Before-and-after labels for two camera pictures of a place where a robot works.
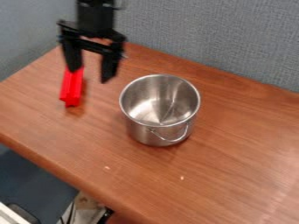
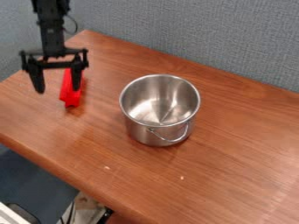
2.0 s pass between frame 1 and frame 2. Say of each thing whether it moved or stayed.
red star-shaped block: stayed
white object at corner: stayed
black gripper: moved
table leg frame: stayed
